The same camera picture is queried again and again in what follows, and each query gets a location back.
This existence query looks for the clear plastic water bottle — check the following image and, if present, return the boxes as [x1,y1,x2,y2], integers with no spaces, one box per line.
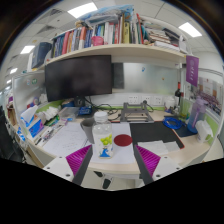
[92,111,114,160]

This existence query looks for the grey metal laptop stand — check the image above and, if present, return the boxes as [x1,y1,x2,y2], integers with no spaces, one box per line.
[119,101,155,124]

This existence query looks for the blue tissue box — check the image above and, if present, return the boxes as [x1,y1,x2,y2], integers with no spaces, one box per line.
[19,104,45,139]

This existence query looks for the flat round red coaster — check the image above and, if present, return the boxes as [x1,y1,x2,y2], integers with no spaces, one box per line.
[113,133,134,148]

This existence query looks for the grey mug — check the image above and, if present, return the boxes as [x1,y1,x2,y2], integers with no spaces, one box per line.
[79,117,98,144]

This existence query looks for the black rectangular panel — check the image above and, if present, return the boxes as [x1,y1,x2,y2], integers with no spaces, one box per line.
[111,62,125,90]

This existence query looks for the purple translucent water bottle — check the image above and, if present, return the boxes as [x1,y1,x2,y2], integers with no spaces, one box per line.
[187,97,208,134]

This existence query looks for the black computer monitor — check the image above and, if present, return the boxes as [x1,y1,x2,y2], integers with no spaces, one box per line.
[44,54,113,108]

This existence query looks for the white paper on mat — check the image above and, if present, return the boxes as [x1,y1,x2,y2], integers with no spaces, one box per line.
[137,139,181,156]

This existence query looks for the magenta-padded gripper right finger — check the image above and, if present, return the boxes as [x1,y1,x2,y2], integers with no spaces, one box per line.
[133,144,183,186]

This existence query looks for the clear plastic box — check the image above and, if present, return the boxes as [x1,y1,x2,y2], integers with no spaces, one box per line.
[58,106,80,122]

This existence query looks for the white wall socket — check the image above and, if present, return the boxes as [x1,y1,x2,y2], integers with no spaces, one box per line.
[127,95,140,106]
[153,95,164,106]
[141,95,153,105]

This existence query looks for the wall shelf with books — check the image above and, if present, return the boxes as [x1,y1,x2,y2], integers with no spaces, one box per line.
[26,4,193,69]

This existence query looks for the handwritten white paper sheet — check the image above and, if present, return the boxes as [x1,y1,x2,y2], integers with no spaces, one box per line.
[42,122,89,158]

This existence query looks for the coiled blue cable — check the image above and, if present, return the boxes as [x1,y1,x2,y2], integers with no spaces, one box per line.
[162,116,184,130]

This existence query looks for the photo poster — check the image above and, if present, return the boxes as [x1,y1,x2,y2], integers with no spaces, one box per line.
[196,76,224,116]

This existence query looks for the dark wine bottle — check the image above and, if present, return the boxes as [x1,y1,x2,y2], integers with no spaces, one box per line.
[174,81,183,107]

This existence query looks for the white round container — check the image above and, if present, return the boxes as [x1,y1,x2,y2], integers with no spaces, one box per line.
[165,96,176,111]

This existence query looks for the blue electronic device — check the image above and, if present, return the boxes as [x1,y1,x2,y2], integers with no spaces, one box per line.
[78,106,93,117]

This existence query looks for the black cable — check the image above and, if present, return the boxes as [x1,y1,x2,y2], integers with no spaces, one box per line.
[84,96,123,121]

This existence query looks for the black desk mat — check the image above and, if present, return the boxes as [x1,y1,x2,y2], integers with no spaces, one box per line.
[129,120,185,150]

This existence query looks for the dark blue pad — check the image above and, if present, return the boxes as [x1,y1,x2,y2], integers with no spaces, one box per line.
[173,123,198,138]

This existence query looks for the white tissue pile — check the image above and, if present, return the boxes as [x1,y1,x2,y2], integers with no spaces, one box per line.
[43,106,61,121]

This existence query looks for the blank white paper sheet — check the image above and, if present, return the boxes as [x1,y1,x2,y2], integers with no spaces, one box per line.
[89,122,137,165]

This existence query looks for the purple hanging banner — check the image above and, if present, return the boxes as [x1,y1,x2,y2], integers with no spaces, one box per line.
[185,54,200,88]

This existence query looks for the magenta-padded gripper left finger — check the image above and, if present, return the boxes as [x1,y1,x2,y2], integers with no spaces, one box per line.
[42,144,94,186]

